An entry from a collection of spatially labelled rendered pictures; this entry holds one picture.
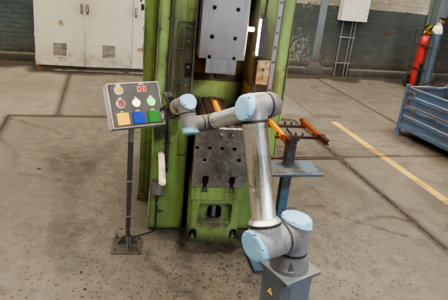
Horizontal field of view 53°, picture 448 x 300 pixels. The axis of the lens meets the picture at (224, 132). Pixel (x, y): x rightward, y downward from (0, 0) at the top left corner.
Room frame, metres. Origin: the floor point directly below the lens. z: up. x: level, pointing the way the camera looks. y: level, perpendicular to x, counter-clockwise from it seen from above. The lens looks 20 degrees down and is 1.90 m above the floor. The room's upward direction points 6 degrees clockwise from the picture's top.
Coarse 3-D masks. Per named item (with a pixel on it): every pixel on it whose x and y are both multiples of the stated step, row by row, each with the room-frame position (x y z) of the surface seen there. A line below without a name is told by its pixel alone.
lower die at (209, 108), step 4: (212, 96) 3.29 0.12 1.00; (204, 100) 3.19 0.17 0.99; (208, 100) 3.21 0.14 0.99; (220, 100) 3.23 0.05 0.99; (200, 104) 3.11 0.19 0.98; (204, 104) 3.11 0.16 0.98; (208, 104) 3.10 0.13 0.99; (212, 104) 3.08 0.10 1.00; (220, 104) 3.13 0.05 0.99; (224, 104) 3.14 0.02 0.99; (200, 108) 3.01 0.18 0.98; (204, 108) 3.02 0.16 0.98; (208, 108) 3.00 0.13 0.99; (212, 108) 3.01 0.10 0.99; (220, 108) 3.00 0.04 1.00; (224, 108) 3.04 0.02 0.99; (200, 112) 2.93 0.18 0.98; (204, 112) 2.93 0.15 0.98; (208, 112) 2.91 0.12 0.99; (212, 112) 2.92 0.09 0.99
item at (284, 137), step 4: (268, 120) 2.88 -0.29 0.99; (272, 120) 2.87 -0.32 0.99; (272, 124) 2.79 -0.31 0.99; (276, 124) 2.79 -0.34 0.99; (276, 128) 2.71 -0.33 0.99; (280, 128) 2.72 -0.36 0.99; (280, 132) 2.64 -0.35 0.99; (280, 136) 2.62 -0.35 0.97; (284, 136) 2.57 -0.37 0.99; (288, 136) 2.55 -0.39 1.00; (284, 140) 2.57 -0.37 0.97; (288, 140) 2.50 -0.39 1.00; (288, 144) 2.50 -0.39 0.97
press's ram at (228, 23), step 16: (208, 0) 2.86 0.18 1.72; (224, 0) 2.88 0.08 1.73; (240, 0) 2.89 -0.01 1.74; (208, 16) 2.86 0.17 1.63; (224, 16) 2.88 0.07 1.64; (240, 16) 2.89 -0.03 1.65; (208, 32) 2.86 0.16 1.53; (224, 32) 2.88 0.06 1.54; (240, 32) 2.90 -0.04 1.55; (208, 48) 2.86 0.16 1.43; (224, 48) 2.88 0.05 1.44; (240, 48) 2.90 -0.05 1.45
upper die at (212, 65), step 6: (204, 60) 2.95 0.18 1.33; (210, 60) 2.87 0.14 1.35; (216, 60) 2.87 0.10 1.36; (222, 60) 2.88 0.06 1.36; (228, 60) 2.89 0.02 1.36; (234, 60) 2.90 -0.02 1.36; (204, 66) 2.92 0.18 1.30; (210, 66) 2.87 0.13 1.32; (216, 66) 2.87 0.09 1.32; (222, 66) 2.88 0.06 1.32; (228, 66) 2.89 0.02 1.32; (234, 66) 2.89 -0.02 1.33; (210, 72) 2.87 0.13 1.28; (216, 72) 2.87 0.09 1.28; (222, 72) 2.88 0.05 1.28; (228, 72) 2.89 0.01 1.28; (234, 72) 2.89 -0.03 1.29
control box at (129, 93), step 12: (108, 84) 2.59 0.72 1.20; (120, 84) 2.63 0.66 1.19; (132, 84) 2.68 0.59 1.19; (144, 84) 2.72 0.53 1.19; (156, 84) 2.77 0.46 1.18; (108, 96) 2.56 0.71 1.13; (120, 96) 2.60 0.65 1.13; (132, 96) 2.64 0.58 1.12; (144, 96) 2.68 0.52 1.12; (156, 96) 2.73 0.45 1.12; (108, 108) 2.55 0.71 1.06; (120, 108) 2.56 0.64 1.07; (132, 108) 2.60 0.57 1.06; (144, 108) 2.64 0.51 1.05; (156, 108) 2.69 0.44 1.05; (108, 120) 2.55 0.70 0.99; (132, 120) 2.56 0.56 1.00
